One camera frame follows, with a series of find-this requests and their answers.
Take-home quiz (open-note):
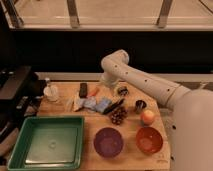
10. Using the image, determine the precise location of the bunch of dark grapes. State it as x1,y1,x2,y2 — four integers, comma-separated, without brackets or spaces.
110,106,127,125

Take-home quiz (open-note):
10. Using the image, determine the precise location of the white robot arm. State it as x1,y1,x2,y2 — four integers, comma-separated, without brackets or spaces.
100,50,213,171

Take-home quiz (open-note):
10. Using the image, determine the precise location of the orange carrot toy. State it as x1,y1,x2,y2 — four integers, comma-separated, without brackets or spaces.
87,87,100,97

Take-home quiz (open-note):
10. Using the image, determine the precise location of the pale yellow banana toy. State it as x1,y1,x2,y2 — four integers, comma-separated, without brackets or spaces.
66,93,84,112

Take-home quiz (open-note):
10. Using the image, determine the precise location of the black marker pen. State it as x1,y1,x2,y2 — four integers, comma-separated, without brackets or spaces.
103,98,125,115

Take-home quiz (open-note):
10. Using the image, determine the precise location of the crumpled blue grey cloth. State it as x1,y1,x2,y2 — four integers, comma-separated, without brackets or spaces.
78,97,97,110

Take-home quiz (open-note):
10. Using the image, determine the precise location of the blue sponge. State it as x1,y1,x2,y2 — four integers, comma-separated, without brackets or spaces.
95,97,112,113

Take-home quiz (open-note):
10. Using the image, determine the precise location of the peach apple fruit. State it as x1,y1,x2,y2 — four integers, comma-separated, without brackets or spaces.
140,110,155,125

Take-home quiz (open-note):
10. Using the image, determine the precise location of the red bowl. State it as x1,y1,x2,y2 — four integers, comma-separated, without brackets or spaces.
136,127,163,155

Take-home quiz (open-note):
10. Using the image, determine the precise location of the purple bowl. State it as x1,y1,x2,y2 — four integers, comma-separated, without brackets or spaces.
93,127,124,158

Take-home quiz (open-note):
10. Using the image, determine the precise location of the green plastic tray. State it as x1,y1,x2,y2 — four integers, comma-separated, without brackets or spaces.
7,116,84,171

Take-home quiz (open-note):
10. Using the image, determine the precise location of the small dark cup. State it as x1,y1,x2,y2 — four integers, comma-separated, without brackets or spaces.
135,100,147,114

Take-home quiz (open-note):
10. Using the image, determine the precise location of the black rectangular block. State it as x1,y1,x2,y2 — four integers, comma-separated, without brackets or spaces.
79,83,88,98

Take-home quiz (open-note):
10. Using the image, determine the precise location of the dark round toy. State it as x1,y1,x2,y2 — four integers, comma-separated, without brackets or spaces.
117,86,129,96

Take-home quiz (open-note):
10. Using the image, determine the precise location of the black equipment stand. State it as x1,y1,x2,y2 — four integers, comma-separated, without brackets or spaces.
0,65,44,158

